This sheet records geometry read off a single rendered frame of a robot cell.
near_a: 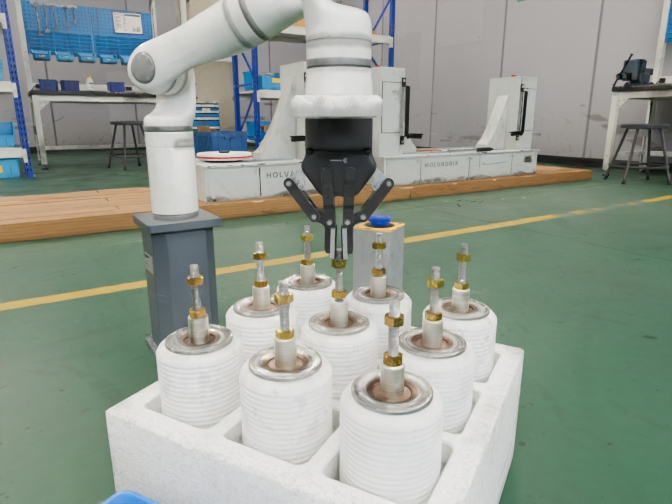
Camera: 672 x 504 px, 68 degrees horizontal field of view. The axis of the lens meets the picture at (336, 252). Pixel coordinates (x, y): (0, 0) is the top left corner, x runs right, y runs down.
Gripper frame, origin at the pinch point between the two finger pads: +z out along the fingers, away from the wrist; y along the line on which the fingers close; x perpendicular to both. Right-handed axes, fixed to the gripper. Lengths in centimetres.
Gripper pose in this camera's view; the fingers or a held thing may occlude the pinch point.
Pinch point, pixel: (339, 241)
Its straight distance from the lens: 59.2
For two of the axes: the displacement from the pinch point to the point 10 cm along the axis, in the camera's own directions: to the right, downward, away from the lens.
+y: -10.0, -0.1, 0.4
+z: 0.0, 9.7, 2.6
